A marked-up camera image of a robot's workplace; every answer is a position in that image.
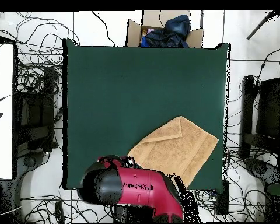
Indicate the dark green table cloth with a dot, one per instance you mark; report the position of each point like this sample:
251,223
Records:
121,93

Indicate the dark blue clothing pile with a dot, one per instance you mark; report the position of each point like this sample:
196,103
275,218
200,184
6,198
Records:
175,29

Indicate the black metal rod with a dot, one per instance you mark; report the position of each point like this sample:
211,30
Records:
260,24

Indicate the white side table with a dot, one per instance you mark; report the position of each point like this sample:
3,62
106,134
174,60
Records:
2,140

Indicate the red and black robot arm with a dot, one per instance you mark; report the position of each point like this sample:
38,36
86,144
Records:
140,184

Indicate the brown cardboard box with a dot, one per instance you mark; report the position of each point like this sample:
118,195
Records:
133,32

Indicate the tan terry towel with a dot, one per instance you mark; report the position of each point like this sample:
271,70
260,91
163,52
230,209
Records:
177,149

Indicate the black equipment stand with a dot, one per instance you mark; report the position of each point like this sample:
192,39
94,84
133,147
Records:
37,109
268,107

